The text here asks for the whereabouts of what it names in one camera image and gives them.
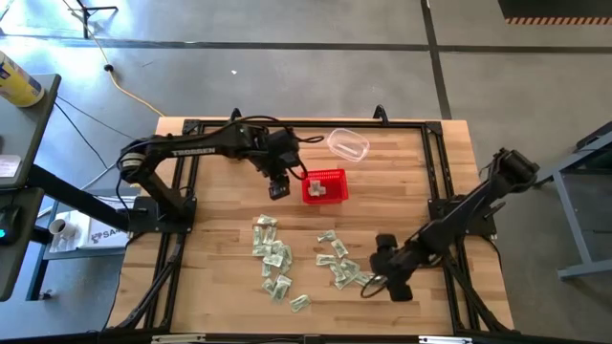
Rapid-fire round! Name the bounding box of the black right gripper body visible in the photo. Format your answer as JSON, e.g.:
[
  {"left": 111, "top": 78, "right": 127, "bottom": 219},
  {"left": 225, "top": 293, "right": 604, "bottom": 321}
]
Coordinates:
[{"left": 375, "top": 233, "right": 415, "bottom": 303}]

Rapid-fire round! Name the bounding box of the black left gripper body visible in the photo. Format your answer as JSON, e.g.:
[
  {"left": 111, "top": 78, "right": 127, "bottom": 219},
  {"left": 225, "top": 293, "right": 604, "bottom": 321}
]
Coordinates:
[{"left": 261, "top": 151, "right": 301, "bottom": 190}]

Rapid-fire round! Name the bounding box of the red plastic mesh basket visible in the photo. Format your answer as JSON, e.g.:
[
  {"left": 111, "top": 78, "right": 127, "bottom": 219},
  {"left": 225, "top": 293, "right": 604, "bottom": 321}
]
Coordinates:
[{"left": 300, "top": 168, "right": 350, "bottom": 205}]

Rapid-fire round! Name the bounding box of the clear plastic container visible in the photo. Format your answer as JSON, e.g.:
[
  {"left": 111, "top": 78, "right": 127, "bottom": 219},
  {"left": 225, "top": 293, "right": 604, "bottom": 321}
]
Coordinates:
[{"left": 326, "top": 127, "right": 371, "bottom": 163}]

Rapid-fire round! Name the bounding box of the white printed box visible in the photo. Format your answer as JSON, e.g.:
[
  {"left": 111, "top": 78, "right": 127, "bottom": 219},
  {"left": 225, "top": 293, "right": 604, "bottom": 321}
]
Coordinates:
[{"left": 78, "top": 209, "right": 131, "bottom": 250}]

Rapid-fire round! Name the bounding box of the blue grey metal table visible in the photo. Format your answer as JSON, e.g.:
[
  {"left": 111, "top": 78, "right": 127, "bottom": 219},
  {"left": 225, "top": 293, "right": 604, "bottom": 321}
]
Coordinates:
[{"left": 535, "top": 121, "right": 612, "bottom": 281}]

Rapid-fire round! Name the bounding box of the blue shelf cart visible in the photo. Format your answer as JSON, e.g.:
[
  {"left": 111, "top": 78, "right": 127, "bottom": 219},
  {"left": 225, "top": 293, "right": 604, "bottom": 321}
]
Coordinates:
[{"left": 26, "top": 200, "right": 126, "bottom": 302}]

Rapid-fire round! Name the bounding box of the white mug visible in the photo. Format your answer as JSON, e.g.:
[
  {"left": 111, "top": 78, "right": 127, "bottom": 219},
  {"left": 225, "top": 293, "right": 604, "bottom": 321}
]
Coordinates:
[{"left": 49, "top": 218, "right": 77, "bottom": 240}]

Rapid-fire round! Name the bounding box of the black metal stand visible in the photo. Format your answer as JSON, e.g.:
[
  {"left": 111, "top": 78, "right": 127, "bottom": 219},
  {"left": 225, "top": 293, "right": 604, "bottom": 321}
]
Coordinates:
[{"left": 74, "top": 0, "right": 120, "bottom": 39}]

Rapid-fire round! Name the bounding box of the grey desk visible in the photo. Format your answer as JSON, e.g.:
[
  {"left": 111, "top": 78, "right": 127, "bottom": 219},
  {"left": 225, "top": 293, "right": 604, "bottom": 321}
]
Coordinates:
[{"left": 0, "top": 74, "right": 62, "bottom": 192}]

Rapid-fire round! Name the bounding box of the white notepad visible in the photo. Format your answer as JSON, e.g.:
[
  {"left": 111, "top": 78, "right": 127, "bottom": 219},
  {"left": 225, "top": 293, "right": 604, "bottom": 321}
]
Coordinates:
[{"left": 0, "top": 154, "right": 23, "bottom": 179}]

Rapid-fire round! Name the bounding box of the black computer mouse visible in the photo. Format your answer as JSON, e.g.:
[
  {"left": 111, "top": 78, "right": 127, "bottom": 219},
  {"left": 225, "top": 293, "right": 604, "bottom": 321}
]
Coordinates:
[{"left": 0, "top": 204, "right": 23, "bottom": 246}]

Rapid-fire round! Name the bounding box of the dark desk panel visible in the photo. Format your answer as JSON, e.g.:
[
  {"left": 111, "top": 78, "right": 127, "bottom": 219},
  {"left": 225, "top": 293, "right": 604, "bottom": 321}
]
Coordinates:
[{"left": 0, "top": 186, "right": 45, "bottom": 302}]

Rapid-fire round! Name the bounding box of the yellow wipes canister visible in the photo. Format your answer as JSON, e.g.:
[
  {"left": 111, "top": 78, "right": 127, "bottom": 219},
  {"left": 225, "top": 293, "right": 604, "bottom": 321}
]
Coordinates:
[{"left": 0, "top": 50, "right": 46, "bottom": 109}]

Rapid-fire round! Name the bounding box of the black mat hazard stripe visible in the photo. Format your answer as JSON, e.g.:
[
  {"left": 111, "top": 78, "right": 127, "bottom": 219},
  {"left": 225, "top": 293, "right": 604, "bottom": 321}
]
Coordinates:
[{"left": 496, "top": 0, "right": 612, "bottom": 26}]

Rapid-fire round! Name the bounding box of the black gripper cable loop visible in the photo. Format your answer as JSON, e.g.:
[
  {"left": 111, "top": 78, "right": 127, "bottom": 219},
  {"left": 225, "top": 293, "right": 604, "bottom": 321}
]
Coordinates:
[{"left": 360, "top": 273, "right": 388, "bottom": 300}]

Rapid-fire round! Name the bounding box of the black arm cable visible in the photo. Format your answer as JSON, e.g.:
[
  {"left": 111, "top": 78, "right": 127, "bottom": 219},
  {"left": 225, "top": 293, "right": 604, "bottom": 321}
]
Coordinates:
[{"left": 286, "top": 135, "right": 326, "bottom": 182}]

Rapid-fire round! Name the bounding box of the silver metal bracket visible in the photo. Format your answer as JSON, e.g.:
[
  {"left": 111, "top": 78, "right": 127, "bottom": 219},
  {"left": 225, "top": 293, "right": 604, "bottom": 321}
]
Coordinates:
[
  {"left": 151, "top": 333, "right": 207, "bottom": 344},
  {"left": 418, "top": 335, "right": 473, "bottom": 344}
]

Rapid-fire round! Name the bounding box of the black aluminium rig frame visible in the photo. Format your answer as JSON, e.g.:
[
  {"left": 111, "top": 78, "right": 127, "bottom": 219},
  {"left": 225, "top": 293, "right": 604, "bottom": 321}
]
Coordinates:
[{"left": 107, "top": 105, "right": 515, "bottom": 338}]

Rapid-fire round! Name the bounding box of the yellow extension cable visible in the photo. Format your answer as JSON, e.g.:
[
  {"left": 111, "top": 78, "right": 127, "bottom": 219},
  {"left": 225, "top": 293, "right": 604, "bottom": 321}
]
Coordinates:
[{"left": 61, "top": 0, "right": 166, "bottom": 118}]

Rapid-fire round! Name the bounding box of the thin black floor cable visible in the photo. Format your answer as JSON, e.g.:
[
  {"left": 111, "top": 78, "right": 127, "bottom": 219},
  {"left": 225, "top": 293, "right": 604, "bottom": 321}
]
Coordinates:
[{"left": 53, "top": 95, "right": 135, "bottom": 169}]

